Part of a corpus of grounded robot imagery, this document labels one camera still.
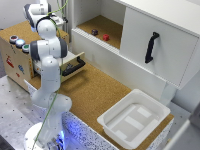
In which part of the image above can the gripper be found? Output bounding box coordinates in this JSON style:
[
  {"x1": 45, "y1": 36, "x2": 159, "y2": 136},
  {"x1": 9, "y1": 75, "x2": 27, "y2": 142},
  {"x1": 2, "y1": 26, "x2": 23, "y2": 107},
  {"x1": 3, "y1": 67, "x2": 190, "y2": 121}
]
[{"x1": 51, "y1": 14, "x2": 69, "y2": 28}]

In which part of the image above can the purple block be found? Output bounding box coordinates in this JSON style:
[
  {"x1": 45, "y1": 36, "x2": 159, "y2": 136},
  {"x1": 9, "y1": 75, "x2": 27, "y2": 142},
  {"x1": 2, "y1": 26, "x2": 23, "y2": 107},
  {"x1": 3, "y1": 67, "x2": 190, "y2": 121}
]
[{"x1": 91, "y1": 28, "x2": 99, "y2": 36}]

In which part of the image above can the wooden drawer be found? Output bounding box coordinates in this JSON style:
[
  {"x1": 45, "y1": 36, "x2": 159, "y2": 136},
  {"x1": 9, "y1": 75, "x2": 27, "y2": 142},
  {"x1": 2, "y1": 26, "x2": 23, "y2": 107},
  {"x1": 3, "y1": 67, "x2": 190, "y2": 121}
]
[{"x1": 59, "y1": 50, "x2": 87, "y2": 84}]

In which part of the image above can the green button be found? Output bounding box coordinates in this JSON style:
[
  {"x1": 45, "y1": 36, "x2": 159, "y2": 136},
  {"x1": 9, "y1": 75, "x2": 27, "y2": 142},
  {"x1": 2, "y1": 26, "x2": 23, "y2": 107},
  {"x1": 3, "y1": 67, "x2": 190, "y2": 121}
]
[{"x1": 21, "y1": 43, "x2": 31, "y2": 54}]

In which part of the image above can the blue button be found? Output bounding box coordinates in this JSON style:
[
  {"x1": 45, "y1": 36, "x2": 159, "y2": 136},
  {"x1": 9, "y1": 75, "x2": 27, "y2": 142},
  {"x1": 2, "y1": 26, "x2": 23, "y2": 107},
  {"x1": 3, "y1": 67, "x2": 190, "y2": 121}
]
[{"x1": 14, "y1": 38, "x2": 26, "y2": 49}]

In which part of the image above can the red button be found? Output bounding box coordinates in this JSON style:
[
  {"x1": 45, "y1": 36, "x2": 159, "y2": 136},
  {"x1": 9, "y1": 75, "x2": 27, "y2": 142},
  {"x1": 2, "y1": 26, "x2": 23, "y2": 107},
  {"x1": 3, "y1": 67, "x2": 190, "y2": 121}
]
[{"x1": 8, "y1": 34, "x2": 19, "y2": 45}]

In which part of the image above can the white cabinet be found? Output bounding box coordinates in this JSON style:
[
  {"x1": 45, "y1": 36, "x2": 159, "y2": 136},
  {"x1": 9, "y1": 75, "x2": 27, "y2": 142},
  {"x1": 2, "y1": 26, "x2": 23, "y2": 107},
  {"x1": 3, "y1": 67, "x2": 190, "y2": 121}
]
[{"x1": 70, "y1": 0, "x2": 200, "y2": 108}]

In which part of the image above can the wooden drawer box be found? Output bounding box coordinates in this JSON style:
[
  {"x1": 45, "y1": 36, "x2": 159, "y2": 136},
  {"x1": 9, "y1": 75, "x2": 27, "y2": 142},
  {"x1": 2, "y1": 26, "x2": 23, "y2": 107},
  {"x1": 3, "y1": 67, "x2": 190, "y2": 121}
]
[{"x1": 0, "y1": 20, "x2": 72, "y2": 93}]

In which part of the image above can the white sliding door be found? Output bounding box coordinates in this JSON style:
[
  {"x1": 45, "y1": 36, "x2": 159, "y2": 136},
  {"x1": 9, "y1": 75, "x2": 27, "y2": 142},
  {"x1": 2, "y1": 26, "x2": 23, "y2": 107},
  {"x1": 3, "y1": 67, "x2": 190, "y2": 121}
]
[{"x1": 119, "y1": 6, "x2": 200, "y2": 90}]

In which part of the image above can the white plastic box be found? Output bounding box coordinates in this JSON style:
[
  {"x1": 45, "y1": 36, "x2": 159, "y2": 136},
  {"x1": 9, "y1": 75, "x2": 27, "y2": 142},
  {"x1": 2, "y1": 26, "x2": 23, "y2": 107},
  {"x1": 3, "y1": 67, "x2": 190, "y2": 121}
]
[{"x1": 96, "y1": 88, "x2": 172, "y2": 150}]

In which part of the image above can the black drawer handle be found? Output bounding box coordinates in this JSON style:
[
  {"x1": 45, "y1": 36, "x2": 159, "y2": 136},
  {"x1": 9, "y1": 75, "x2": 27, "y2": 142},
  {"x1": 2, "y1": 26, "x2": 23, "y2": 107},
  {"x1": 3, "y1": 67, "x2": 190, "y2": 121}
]
[{"x1": 61, "y1": 56, "x2": 87, "y2": 77}]

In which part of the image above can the green cable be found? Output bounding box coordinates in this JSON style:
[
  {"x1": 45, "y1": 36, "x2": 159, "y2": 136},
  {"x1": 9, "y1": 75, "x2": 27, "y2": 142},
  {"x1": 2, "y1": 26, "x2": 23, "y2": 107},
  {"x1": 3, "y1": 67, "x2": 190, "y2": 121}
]
[{"x1": 31, "y1": 0, "x2": 70, "y2": 150}]

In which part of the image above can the black door handle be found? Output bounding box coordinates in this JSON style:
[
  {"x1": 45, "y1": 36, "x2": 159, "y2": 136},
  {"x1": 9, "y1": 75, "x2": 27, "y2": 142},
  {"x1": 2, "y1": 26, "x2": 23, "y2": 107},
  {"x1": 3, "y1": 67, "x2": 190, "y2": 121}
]
[{"x1": 144, "y1": 31, "x2": 161, "y2": 65}]

